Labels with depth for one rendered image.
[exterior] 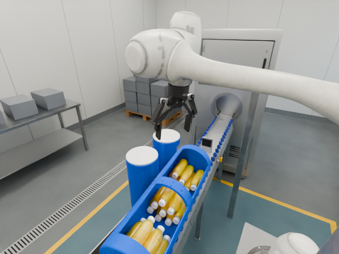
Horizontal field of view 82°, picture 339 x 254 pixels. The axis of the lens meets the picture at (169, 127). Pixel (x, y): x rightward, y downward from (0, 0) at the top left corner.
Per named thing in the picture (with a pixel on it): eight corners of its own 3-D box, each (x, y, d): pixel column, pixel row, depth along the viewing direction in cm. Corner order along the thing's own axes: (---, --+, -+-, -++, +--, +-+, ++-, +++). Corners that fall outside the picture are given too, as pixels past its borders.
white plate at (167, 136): (162, 145, 183) (162, 146, 184) (185, 136, 197) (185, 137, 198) (148, 133, 203) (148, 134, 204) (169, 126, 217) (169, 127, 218)
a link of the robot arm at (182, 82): (200, 69, 63) (197, 86, 67) (184, 61, 70) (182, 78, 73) (176, 71, 59) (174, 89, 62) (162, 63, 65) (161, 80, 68)
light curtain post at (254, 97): (232, 214, 237) (264, 71, 159) (231, 218, 232) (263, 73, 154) (227, 212, 239) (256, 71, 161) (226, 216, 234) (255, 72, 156)
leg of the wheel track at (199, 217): (201, 237, 211) (205, 194, 183) (199, 242, 207) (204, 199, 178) (195, 235, 214) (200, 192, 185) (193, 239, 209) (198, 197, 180)
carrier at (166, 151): (163, 211, 223) (183, 199, 238) (162, 146, 183) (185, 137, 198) (151, 195, 244) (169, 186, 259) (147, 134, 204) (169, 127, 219)
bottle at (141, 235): (130, 244, 85) (150, 214, 98) (122, 245, 89) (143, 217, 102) (139, 255, 85) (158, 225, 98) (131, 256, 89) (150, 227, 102)
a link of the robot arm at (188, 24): (174, 60, 70) (153, 66, 61) (179, 9, 62) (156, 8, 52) (202, 66, 66) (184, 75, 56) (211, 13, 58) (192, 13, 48)
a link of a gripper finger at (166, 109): (179, 102, 69) (177, 100, 68) (159, 126, 70) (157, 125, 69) (173, 98, 72) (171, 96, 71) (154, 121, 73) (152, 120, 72)
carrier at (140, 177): (162, 212, 222) (137, 209, 225) (161, 147, 181) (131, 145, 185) (158, 236, 197) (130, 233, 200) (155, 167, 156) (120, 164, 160)
